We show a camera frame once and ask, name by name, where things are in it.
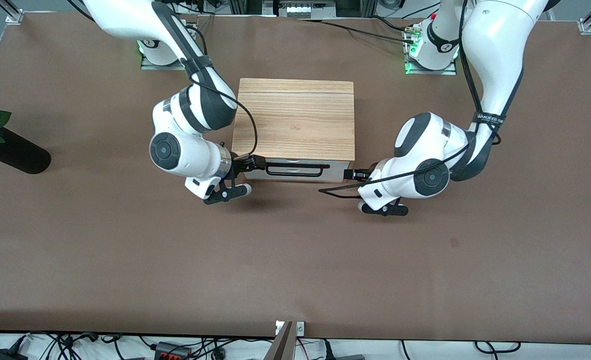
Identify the white drawer with black handle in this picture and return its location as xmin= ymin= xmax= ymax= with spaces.
xmin=245 ymin=159 xmax=351 ymax=183

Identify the light wooden drawer cabinet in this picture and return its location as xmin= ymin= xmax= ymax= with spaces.
xmin=231 ymin=78 xmax=356 ymax=163

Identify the white power strip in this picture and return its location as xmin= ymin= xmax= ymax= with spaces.
xmin=279 ymin=1 xmax=318 ymax=16

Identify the orange black connector box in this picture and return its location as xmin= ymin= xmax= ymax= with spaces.
xmin=154 ymin=341 xmax=192 ymax=360

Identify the black cylindrical vase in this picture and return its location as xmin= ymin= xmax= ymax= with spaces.
xmin=0 ymin=127 xmax=51 ymax=175

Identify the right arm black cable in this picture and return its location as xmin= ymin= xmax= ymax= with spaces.
xmin=165 ymin=0 xmax=259 ymax=160

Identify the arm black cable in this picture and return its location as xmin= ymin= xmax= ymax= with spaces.
xmin=165 ymin=0 xmax=259 ymax=160
xmin=318 ymin=0 xmax=501 ymax=198

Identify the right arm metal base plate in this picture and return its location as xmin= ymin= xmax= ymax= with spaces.
xmin=140 ymin=52 xmax=186 ymax=71

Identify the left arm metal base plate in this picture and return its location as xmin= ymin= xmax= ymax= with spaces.
xmin=404 ymin=30 xmax=457 ymax=76

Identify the thin black table cable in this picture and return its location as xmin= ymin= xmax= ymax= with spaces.
xmin=298 ymin=17 xmax=416 ymax=43

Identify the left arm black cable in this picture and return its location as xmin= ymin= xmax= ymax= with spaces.
xmin=318 ymin=0 xmax=501 ymax=198

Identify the small metal clamp bracket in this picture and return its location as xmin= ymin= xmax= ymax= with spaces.
xmin=275 ymin=321 xmax=305 ymax=337

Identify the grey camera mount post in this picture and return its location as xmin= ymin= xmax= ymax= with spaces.
xmin=263 ymin=320 xmax=296 ymax=360

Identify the black looped floor cable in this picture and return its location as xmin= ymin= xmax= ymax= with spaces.
xmin=473 ymin=341 xmax=521 ymax=354

